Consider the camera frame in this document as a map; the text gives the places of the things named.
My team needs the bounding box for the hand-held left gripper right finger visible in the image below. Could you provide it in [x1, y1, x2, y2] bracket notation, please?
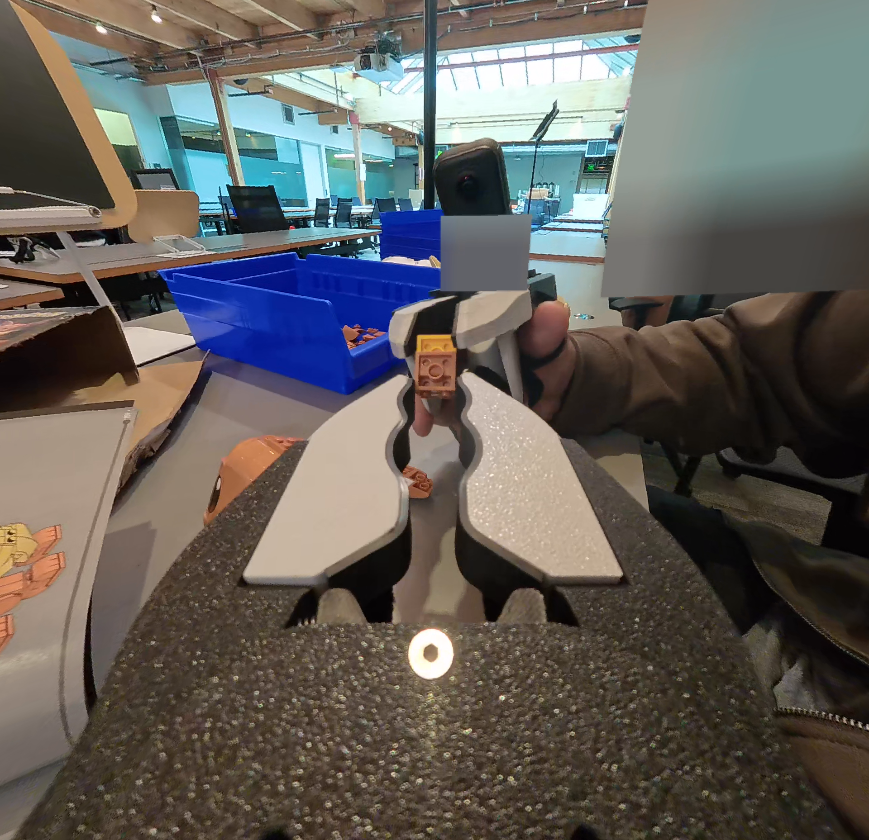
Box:
[455, 376, 625, 586]

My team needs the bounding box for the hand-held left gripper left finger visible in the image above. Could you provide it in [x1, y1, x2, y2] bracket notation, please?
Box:
[245, 376, 414, 590]

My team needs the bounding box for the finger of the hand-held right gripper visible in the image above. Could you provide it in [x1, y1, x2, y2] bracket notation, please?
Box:
[389, 295, 457, 369]
[451, 289, 536, 355]

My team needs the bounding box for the brown brick assembly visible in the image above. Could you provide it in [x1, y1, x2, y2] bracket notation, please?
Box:
[415, 333, 460, 401]

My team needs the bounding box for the brown brick head model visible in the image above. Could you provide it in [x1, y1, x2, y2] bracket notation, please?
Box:
[204, 436, 308, 529]

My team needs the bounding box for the blue plastic bin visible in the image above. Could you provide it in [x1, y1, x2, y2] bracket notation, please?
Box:
[161, 253, 444, 396]

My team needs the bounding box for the person's right forearm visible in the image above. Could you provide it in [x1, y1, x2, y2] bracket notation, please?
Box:
[554, 291, 869, 477]

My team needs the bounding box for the grey desk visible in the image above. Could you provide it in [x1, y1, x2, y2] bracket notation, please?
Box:
[82, 223, 653, 705]

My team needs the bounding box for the black floor lamp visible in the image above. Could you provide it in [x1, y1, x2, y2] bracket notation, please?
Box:
[522, 101, 562, 219]

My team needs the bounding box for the stack of blue bins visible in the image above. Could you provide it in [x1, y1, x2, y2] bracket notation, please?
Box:
[379, 209, 444, 266]

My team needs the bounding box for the black pole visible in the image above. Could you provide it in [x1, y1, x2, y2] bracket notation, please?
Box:
[420, 0, 441, 211]

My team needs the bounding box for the ceiling projector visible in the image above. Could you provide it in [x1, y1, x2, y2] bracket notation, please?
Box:
[352, 33, 407, 86]

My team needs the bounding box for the black office chair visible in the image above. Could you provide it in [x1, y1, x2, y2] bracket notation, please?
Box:
[223, 184, 291, 234]

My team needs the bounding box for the printed cardboard box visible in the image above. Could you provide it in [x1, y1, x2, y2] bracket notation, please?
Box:
[0, 304, 207, 499]

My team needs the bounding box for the fox print instruction booklet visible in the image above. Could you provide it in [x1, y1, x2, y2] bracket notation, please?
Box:
[0, 403, 138, 789]

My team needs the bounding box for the white table leg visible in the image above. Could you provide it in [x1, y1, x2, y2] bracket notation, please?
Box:
[52, 230, 118, 312]

